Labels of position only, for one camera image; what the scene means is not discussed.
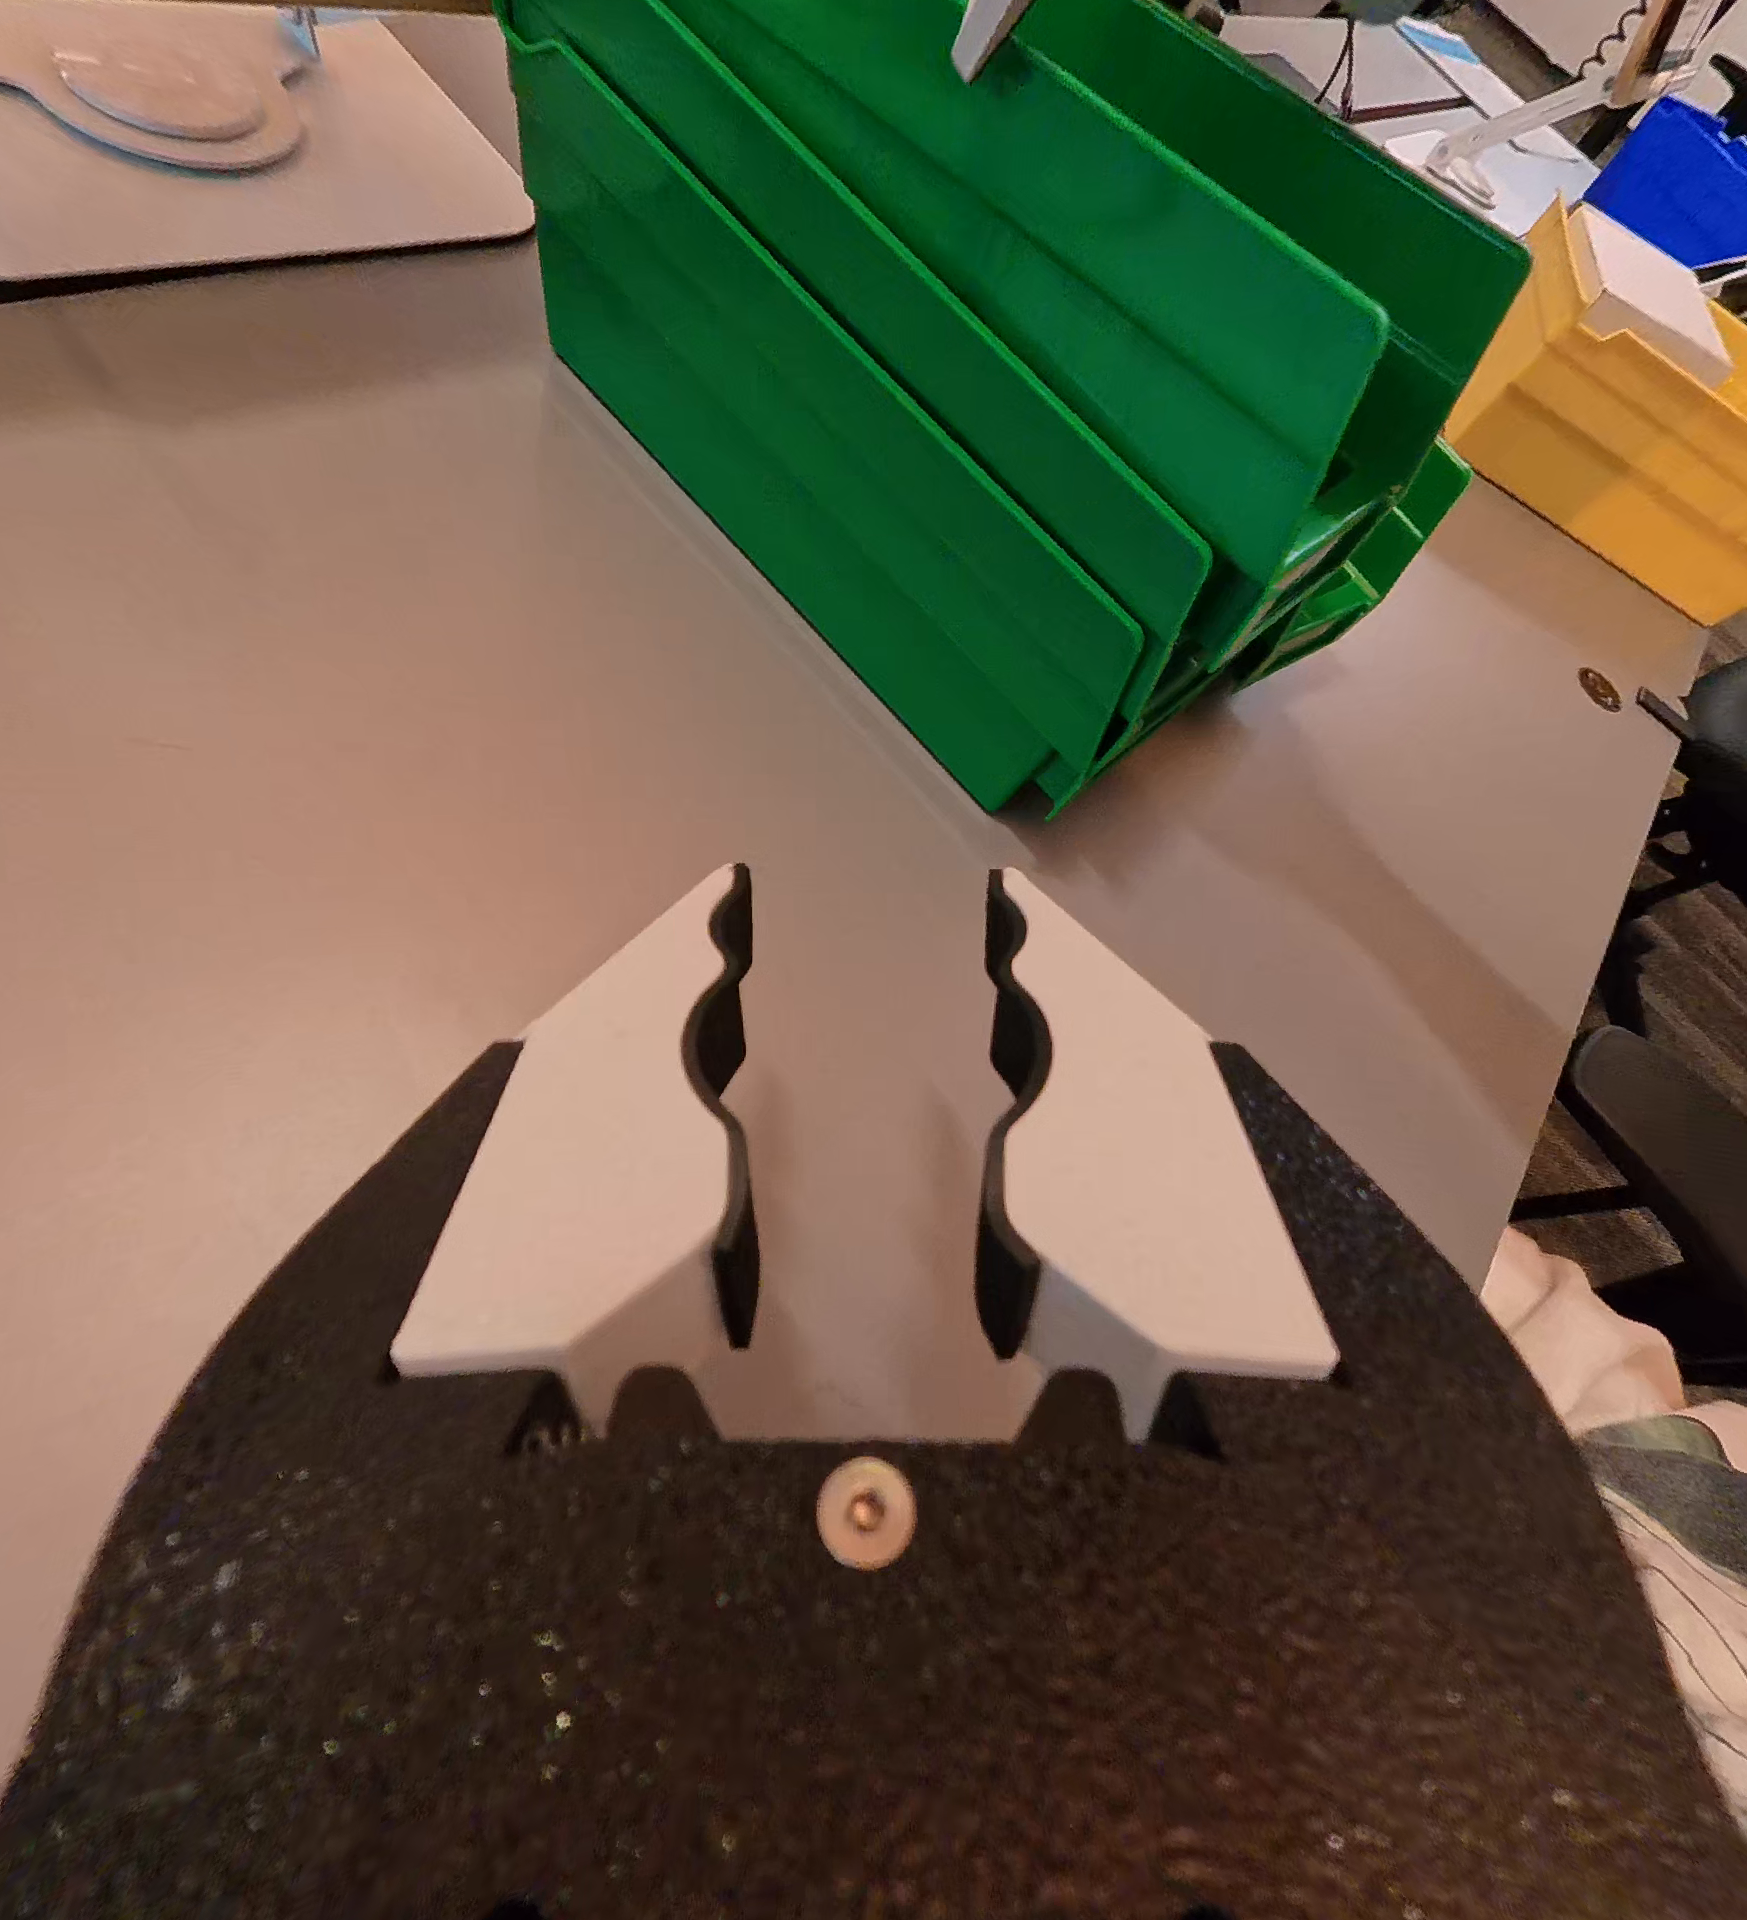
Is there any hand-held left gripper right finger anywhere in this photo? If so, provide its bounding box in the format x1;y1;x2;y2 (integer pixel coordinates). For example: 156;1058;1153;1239
976;866;1339;1448

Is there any stack of yellow bins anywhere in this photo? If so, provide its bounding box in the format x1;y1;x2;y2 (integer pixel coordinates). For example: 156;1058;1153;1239
1443;196;1747;627

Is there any blue plastic bin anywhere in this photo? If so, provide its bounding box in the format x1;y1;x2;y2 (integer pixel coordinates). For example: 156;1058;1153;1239
1579;99;1747;275

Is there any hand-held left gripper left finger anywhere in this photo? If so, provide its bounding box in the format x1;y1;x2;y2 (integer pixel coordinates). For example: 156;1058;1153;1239
390;865;765;1429

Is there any green plastic bin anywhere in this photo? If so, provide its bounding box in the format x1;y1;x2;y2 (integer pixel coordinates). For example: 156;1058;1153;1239
548;0;1477;642
502;0;1428;727
664;0;1533;517
522;187;1392;822

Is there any white tablet stand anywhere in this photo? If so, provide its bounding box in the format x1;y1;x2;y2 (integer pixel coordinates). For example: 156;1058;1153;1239
1417;69;1637;204

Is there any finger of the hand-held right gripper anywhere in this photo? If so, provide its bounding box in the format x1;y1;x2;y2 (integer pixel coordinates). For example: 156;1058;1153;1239
946;0;1034;85

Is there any white box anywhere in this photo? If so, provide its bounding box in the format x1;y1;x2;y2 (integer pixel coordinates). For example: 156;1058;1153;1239
1566;204;1737;388

